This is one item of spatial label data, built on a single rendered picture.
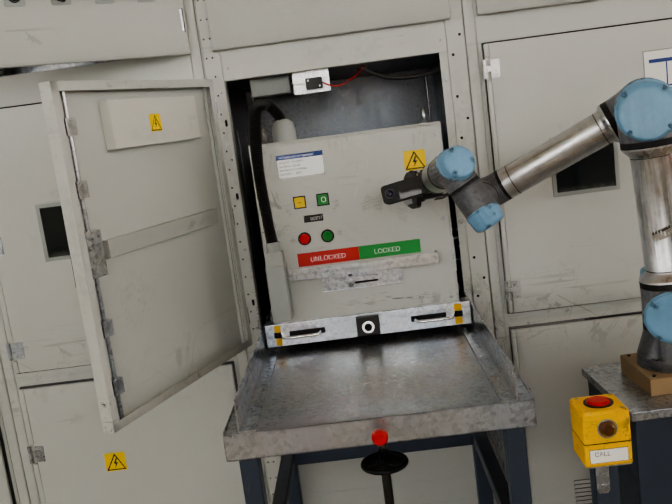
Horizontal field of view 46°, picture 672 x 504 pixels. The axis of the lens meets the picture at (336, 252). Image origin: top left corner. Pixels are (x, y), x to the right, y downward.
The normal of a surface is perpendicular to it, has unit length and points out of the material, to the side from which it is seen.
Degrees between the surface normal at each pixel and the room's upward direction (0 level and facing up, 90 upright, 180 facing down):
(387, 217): 90
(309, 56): 90
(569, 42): 90
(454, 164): 74
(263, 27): 90
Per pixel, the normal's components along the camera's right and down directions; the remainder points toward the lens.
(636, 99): -0.33, 0.11
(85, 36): 0.55, 0.07
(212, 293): 0.92, -0.06
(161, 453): -0.01, 0.17
